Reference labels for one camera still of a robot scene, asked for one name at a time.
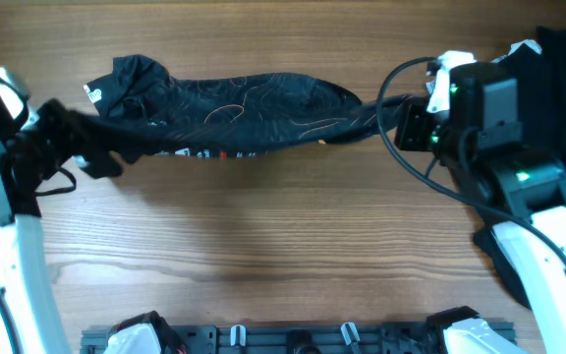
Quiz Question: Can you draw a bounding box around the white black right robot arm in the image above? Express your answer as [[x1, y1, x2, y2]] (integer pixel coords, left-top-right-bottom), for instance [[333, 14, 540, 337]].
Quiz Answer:
[[390, 97, 566, 353]]

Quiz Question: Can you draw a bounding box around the black shirt with orange lines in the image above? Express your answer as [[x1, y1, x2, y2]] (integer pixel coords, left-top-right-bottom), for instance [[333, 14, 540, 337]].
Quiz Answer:
[[36, 53, 415, 179]]

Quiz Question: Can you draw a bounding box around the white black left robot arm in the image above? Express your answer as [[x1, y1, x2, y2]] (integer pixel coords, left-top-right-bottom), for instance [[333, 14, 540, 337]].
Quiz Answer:
[[0, 100, 80, 353]]

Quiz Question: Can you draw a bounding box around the black garment with white trim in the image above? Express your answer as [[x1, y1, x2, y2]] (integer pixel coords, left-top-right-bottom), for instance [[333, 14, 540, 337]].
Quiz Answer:
[[472, 26, 566, 311]]

